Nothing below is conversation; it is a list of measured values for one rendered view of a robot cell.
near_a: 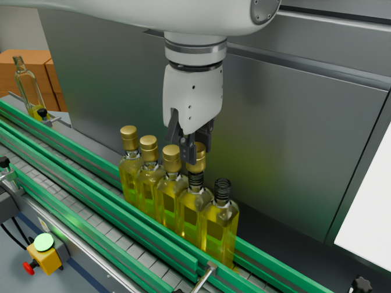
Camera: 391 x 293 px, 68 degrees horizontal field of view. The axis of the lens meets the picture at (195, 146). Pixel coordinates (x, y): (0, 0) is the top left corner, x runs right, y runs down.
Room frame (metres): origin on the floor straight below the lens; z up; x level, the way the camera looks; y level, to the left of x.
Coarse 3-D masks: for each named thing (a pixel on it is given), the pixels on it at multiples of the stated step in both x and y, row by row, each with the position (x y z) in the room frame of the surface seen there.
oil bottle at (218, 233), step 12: (204, 216) 0.35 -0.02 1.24; (216, 216) 0.34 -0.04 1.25; (228, 216) 0.34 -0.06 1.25; (204, 228) 0.35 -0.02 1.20; (216, 228) 0.34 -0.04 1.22; (228, 228) 0.34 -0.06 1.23; (204, 240) 0.35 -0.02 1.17; (216, 240) 0.34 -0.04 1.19; (228, 240) 0.34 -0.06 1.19; (216, 252) 0.34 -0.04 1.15; (228, 252) 0.35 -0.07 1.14; (228, 264) 0.35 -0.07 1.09
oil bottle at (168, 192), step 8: (184, 176) 0.44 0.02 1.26; (160, 184) 0.42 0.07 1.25; (168, 184) 0.42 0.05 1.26; (176, 184) 0.42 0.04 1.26; (184, 184) 0.43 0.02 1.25; (160, 192) 0.42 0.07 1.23; (168, 192) 0.41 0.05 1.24; (176, 192) 0.41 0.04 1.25; (160, 200) 0.42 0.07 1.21; (168, 200) 0.41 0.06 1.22; (176, 200) 0.40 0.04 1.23; (160, 208) 0.42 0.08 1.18; (168, 208) 0.41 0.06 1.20; (176, 208) 0.40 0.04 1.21; (160, 216) 0.43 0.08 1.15; (168, 216) 0.41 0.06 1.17; (176, 216) 0.40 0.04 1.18; (168, 224) 0.41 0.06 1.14; (176, 224) 0.40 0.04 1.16; (176, 232) 0.40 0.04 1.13
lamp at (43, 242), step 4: (40, 236) 0.47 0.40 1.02; (44, 236) 0.47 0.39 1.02; (48, 236) 0.47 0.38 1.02; (36, 240) 0.46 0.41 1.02; (40, 240) 0.45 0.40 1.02; (44, 240) 0.45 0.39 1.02; (48, 240) 0.46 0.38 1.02; (52, 240) 0.47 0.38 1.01; (36, 244) 0.44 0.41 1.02; (40, 244) 0.44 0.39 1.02; (44, 244) 0.45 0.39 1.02; (48, 244) 0.45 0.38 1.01; (52, 244) 0.46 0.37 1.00; (36, 248) 0.44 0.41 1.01; (40, 248) 0.44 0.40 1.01; (44, 248) 0.44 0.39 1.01; (48, 248) 0.45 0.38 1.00
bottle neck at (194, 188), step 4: (188, 172) 0.40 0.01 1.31; (192, 172) 0.41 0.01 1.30; (200, 172) 0.39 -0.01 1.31; (188, 176) 0.40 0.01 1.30; (192, 176) 0.39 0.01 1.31; (196, 176) 0.39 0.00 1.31; (200, 176) 0.39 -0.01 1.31; (188, 180) 0.40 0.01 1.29; (192, 180) 0.39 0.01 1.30; (196, 180) 0.39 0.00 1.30; (200, 180) 0.39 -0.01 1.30; (192, 184) 0.39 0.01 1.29; (196, 184) 0.39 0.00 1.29; (200, 184) 0.39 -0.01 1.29; (188, 188) 0.40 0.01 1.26; (192, 188) 0.39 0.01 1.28; (196, 188) 0.39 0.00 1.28; (200, 188) 0.39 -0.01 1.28; (192, 192) 0.39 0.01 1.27; (196, 192) 0.39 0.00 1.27; (200, 192) 0.39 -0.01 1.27
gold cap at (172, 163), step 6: (162, 150) 0.44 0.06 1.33; (168, 150) 0.43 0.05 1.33; (174, 150) 0.43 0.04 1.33; (168, 156) 0.42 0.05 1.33; (174, 156) 0.42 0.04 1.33; (168, 162) 0.42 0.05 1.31; (174, 162) 0.42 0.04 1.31; (180, 162) 0.43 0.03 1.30; (168, 168) 0.42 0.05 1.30; (174, 168) 0.42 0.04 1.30; (180, 168) 0.43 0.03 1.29
